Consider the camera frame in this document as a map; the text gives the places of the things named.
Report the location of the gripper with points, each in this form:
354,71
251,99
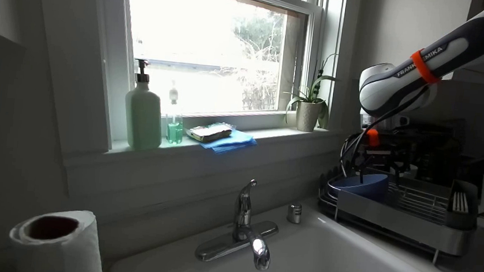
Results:
387,151

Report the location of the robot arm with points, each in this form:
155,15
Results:
451,49

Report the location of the blue bowl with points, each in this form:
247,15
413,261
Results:
362,188

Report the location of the metal dish rack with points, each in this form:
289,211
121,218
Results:
405,218

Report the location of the chrome sink hole cap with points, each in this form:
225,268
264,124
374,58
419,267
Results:
294,213

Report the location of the white sink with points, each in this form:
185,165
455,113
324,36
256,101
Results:
322,266

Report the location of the chrome tap lever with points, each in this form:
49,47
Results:
245,195

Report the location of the chrome tap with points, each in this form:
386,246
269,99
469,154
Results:
237,241

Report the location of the white cup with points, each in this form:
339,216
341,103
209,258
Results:
410,170

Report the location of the grey cutlery holder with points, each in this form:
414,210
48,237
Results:
460,218

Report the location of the potted plant in white pot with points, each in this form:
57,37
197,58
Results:
309,113

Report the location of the blue cloth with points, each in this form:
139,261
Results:
235,142

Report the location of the packaged sponge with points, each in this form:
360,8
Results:
210,132

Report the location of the small clear soap bottle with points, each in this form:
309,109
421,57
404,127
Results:
174,130

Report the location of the window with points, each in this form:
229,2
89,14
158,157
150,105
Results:
210,45

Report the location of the green pump soap bottle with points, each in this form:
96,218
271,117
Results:
143,120

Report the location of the paper towel roll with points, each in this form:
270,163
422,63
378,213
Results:
69,252

